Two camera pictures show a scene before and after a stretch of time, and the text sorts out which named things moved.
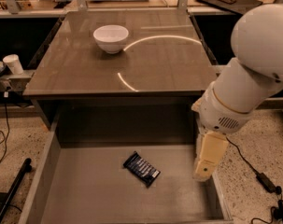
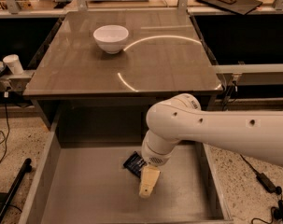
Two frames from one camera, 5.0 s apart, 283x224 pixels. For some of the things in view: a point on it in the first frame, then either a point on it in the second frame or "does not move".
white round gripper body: (218, 113) → (154, 159)
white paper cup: (14, 64) does not move
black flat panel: (229, 2) does not move
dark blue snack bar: (144, 171) does not move
